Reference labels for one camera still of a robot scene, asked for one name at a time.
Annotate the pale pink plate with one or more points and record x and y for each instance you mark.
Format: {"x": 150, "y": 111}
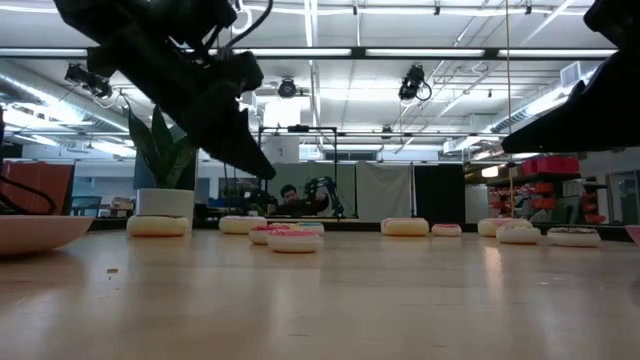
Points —
{"x": 40, "y": 235}

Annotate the orange partition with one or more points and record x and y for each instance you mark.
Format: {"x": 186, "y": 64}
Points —
{"x": 50, "y": 172}

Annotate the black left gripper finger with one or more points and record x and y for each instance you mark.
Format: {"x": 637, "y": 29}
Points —
{"x": 245, "y": 145}
{"x": 202, "y": 122}

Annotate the black overhead beam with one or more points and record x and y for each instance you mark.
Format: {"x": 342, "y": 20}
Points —
{"x": 357, "y": 52}

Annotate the grey curtain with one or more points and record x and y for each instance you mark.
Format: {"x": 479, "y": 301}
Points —
{"x": 347, "y": 190}

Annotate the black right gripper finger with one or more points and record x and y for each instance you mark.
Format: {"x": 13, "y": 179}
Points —
{"x": 560, "y": 132}
{"x": 620, "y": 110}

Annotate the black hanging device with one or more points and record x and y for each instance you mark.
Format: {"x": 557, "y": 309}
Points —
{"x": 87, "y": 79}

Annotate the large pale pink-iced donut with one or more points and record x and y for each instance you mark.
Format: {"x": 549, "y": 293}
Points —
{"x": 487, "y": 227}

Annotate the white plant pot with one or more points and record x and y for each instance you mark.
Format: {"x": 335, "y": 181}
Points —
{"x": 167, "y": 202}

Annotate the background black rig frame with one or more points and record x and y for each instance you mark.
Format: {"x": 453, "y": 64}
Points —
{"x": 299, "y": 128}

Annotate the dark office chair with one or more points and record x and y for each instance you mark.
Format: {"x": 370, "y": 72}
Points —
{"x": 85, "y": 205}

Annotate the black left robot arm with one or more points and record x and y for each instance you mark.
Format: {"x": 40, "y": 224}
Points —
{"x": 150, "y": 12}

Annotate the small white-iced donut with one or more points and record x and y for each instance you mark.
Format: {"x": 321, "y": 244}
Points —
{"x": 518, "y": 235}

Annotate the small red storage bin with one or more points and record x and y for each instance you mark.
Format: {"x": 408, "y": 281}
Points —
{"x": 529, "y": 167}

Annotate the small pink-iced donut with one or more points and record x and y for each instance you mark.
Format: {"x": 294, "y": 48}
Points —
{"x": 295, "y": 242}

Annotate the small chocolate-iced donut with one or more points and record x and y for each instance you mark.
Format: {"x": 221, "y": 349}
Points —
{"x": 573, "y": 238}

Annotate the black overhead camera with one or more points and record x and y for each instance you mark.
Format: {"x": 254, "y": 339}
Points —
{"x": 412, "y": 82}

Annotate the small yellow-iced donut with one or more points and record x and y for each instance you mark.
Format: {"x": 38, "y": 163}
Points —
{"x": 280, "y": 225}

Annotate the magenta plate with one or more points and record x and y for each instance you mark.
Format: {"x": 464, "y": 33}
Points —
{"x": 635, "y": 234}

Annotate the black metal table frame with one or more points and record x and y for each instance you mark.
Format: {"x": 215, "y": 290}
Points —
{"x": 360, "y": 226}

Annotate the small red-iced donut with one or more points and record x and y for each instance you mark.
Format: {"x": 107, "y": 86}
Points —
{"x": 260, "y": 235}
{"x": 446, "y": 230}

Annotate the green potted plant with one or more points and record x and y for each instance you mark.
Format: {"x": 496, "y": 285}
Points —
{"x": 165, "y": 160}

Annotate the white curtain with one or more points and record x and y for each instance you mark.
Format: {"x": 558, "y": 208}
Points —
{"x": 385, "y": 192}

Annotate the black storage shelf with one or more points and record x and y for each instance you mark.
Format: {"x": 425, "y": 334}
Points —
{"x": 530, "y": 177}

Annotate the person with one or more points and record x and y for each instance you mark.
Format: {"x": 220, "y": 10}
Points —
{"x": 290, "y": 200}

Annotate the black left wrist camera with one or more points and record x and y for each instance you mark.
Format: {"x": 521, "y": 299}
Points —
{"x": 245, "y": 70}

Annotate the background black robot arm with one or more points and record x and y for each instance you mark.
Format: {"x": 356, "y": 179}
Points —
{"x": 325, "y": 187}

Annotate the small white donut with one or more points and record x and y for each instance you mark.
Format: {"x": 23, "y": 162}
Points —
{"x": 312, "y": 229}

